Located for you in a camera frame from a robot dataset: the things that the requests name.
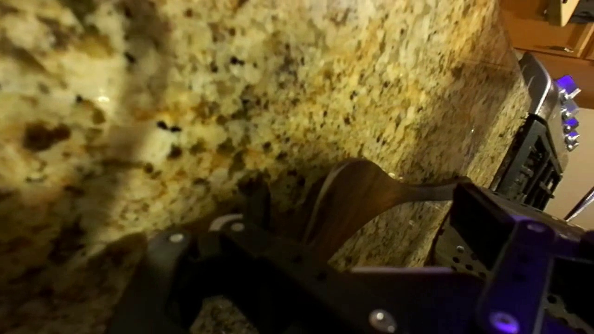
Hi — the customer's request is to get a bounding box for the stove knob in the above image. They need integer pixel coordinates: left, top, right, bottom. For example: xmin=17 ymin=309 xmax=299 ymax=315
xmin=554 ymin=72 xmax=583 ymax=100
xmin=559 ymin=109 xmax=583 ymax=153

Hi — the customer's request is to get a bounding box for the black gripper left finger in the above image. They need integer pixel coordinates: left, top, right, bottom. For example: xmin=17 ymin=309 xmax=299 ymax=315
xmin=110 ymin=211 xmax=374 ymax=334

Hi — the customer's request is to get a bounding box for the stainless steel stove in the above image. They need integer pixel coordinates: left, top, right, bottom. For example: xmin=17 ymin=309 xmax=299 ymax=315
xmin=491 ymin=49 xmax=585 ymax=213

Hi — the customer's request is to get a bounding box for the dark wooden spatula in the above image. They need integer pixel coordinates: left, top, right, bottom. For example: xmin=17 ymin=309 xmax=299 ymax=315
xmin=301 ymin=157 xmax=461 ymax=263

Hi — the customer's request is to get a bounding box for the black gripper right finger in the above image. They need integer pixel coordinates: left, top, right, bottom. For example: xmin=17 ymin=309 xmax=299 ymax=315
xmin=450 ymin=179 xmax=594 ymax=334

